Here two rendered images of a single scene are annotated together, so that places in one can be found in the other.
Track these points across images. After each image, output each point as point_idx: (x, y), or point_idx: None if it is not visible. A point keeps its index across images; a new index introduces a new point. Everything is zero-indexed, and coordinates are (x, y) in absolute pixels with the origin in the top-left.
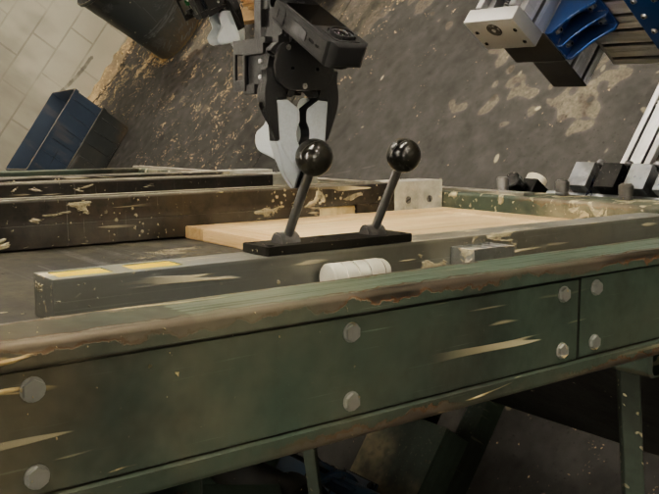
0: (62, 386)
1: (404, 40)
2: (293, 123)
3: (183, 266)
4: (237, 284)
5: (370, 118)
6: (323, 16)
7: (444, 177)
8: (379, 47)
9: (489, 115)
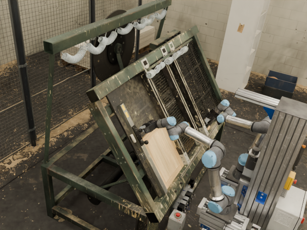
0: (97, 109)
1: (299, 176)
2: (143, 127)
3: (126, 117)
4: (127, 124)
5: None
6: (152, 128)
7: None
8: (299, 169)
9: None
